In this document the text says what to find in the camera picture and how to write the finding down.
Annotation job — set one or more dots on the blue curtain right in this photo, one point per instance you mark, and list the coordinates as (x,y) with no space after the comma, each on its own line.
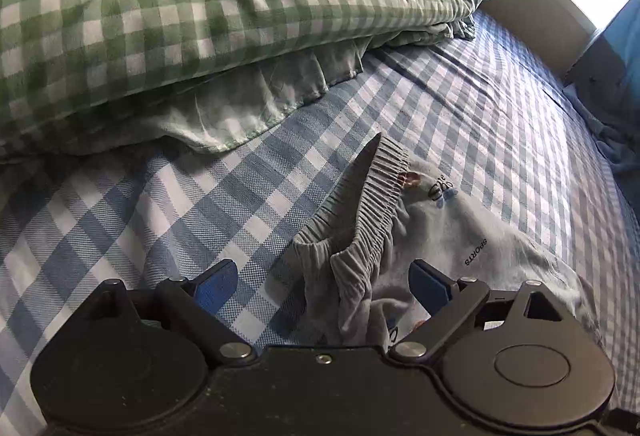
(603,83)

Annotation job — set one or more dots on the grey printed pants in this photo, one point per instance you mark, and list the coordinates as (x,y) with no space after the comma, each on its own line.
(389,209)

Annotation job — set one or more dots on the blue cloth on bed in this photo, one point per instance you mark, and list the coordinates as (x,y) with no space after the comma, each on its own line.
(614,145)

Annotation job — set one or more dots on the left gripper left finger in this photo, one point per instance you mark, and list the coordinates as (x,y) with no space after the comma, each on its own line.
(189,308)

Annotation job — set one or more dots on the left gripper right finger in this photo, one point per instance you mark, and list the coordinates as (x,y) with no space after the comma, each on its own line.
(452,305)

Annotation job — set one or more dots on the blue checkered bed sheet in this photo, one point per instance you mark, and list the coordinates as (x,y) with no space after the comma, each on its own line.
(487,112)

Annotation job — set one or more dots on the green checkered quilt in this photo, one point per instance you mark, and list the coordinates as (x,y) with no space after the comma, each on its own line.
(84,76)

